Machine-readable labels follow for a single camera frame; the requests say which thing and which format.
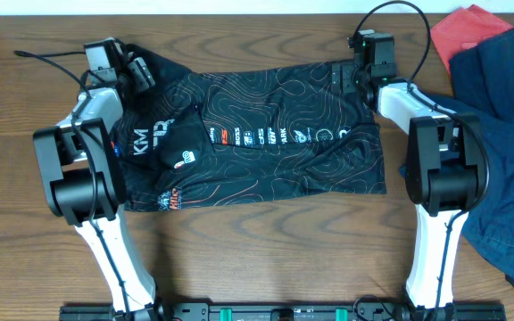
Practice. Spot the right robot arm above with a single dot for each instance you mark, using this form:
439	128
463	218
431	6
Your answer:
446	168

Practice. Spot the dark blue denim garment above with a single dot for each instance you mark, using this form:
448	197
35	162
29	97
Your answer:
483	83

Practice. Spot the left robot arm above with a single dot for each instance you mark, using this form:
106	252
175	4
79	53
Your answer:
84	185

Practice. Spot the red cloth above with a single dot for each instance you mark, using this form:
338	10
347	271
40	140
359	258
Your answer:
464	29

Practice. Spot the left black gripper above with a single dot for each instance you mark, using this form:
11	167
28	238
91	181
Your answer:
140	72

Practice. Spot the black cycling jersey orange lines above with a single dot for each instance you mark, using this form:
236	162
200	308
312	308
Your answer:
198	140

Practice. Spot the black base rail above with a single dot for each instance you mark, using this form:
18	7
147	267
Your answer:
370	310

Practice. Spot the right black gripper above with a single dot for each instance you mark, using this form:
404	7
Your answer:
343	71

